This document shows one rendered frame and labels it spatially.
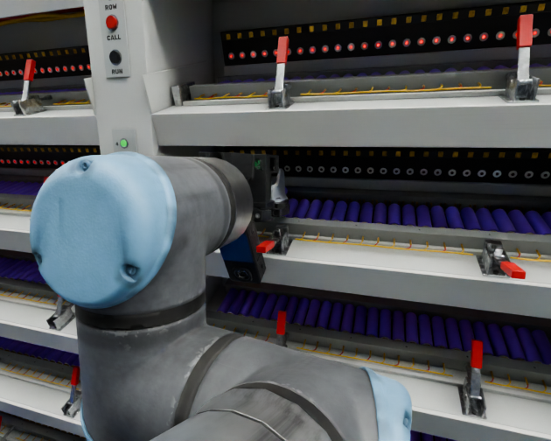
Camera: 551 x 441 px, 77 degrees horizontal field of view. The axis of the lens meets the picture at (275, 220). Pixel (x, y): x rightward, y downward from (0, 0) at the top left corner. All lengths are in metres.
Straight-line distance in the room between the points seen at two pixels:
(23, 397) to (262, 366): 0.81
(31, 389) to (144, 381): 0.75
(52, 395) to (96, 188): 0.77
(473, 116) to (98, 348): 0.40
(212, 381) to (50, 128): 0.52
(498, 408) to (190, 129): 0.55
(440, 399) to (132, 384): 0.43
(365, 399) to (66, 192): 0.20
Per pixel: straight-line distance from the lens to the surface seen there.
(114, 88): 0.57
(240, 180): 0.32
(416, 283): 0.47
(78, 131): 0.63
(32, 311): 0.87
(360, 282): 0.47
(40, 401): 0.96
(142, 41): 0.55
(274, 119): 0.45
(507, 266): 0.43
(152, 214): 0.21
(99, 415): 0.29
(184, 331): 0.25
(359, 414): 0.20
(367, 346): 0.58
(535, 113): 0.45
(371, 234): 0.49
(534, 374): 0.62
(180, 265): 0.24
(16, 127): 0.72
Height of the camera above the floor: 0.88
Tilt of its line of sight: 13 degrees down
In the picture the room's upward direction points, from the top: straight up
